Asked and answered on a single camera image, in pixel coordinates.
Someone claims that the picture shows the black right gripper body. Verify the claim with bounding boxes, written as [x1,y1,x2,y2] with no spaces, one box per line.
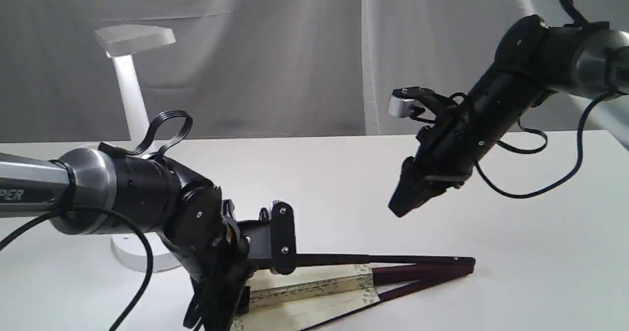
[414,72,541,182]

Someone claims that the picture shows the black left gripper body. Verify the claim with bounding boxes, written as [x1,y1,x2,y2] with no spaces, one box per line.
[167,213,256,331]

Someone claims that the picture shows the folding paper fan dark ribs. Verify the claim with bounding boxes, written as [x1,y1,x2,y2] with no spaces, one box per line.
[231,254,476,331]

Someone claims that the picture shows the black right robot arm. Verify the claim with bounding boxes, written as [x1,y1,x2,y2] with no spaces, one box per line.
[388,0,628,217]

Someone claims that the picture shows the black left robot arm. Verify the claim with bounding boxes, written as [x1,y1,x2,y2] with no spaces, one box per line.
[1,148,250,331]

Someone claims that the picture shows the white desk lamp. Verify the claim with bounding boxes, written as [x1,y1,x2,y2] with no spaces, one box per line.
[95,24,176,272]

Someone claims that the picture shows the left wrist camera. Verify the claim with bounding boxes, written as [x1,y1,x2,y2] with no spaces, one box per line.
[237,201,297,275]

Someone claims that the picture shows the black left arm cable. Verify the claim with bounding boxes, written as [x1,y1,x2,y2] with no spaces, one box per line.
[0,110,193,331]

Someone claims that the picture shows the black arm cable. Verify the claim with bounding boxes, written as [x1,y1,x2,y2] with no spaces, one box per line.
[472,90,629,199]
[0,110,193,331]

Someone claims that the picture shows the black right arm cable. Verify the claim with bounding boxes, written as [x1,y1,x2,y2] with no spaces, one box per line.
[472,90,629,199]

